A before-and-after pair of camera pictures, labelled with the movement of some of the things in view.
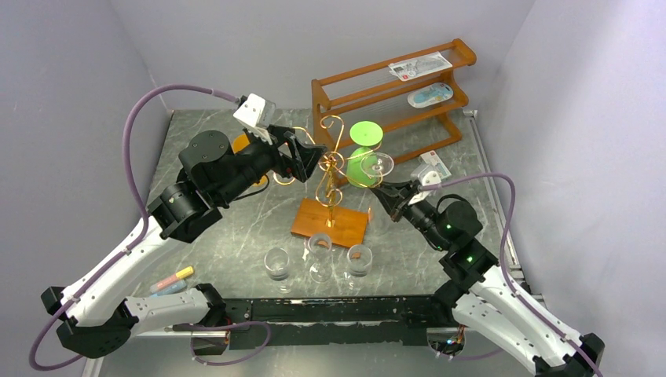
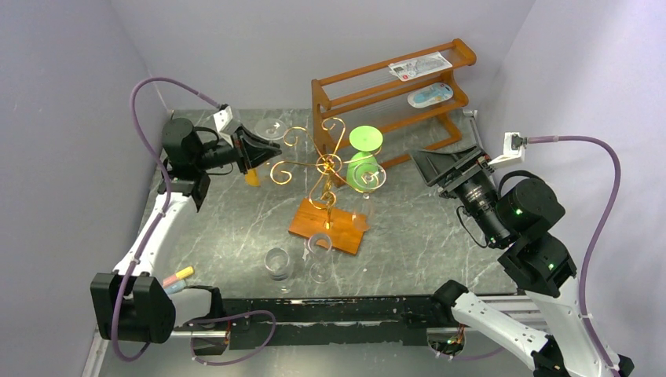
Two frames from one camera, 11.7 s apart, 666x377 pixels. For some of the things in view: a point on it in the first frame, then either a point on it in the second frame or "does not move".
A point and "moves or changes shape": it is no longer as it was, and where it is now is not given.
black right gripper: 404,200 → 462,173
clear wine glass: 380,208 → 367,177
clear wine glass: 360,260 moves or changes shape
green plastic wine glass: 362,164 does not move
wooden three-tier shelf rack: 412,99 does not move
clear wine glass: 320,244 does not move
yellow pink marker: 183,272 does not move
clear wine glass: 277,261 does not move
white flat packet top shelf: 420,66 does not move
